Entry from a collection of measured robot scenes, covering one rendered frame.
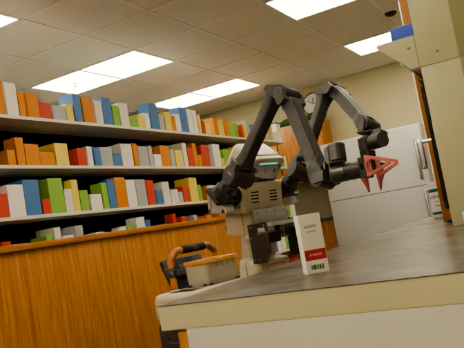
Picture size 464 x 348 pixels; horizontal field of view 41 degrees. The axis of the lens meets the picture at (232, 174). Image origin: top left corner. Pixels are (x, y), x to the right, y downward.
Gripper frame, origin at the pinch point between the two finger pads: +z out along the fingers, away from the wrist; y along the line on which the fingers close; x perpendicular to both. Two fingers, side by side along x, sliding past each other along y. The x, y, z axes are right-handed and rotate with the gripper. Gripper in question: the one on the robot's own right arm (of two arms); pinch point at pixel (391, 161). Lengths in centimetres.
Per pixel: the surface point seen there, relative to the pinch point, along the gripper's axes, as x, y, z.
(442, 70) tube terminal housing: -22.3, -6.0, 21.0
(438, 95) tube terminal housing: -15.3, -6.0, 18.5
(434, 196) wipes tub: 13, 70, -2
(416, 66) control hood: -25.4, -6.0, 14.1
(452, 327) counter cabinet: 30, -110, 29
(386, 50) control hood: -32.8, -6.0, 6.8
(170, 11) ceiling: -153, 180, -174
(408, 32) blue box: -41.0, 13.7, 10.8
